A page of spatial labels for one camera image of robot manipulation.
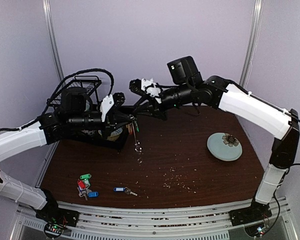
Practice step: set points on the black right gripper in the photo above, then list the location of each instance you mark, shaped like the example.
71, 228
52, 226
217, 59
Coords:
154, 103

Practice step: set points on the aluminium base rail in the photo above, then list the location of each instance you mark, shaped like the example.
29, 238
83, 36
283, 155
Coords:
210, 222

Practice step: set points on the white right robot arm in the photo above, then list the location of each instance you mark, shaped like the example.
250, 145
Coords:
226, 95

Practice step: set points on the yellow blue patterned bowl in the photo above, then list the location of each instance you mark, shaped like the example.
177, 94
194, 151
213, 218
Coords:
115, 135

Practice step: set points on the yellow key tag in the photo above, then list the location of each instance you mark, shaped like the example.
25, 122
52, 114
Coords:
130, 128

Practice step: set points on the celadon green bowl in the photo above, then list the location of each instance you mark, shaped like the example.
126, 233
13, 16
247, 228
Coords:
88, 107

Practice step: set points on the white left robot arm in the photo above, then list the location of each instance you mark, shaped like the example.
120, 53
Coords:
14, 141

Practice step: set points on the light blue flower plate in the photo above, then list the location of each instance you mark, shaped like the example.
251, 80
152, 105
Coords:
224, 147

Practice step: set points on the silver key on blue tag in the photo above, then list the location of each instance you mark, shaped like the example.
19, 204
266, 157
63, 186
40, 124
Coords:
129, 192

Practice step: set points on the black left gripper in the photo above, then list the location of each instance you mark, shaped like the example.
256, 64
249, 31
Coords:
114, 119

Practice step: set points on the black wire dish rack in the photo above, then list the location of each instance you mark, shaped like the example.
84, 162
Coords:
77, 115

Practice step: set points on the right aluminium wall post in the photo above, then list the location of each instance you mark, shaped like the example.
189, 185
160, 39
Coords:
252, 42

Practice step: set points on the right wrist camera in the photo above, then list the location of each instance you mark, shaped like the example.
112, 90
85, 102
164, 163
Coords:
146, 88

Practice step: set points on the left aluminium wall post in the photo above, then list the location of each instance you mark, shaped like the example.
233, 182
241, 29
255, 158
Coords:
52, 38

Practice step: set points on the aluminium wall post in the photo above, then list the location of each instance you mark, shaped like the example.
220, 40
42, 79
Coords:
52, 38
252, 42

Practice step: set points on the silver keys bunch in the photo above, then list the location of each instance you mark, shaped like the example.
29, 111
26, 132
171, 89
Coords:
83, 192

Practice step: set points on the blue key tag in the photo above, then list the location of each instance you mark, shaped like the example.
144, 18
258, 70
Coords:
119, 189
93, 194

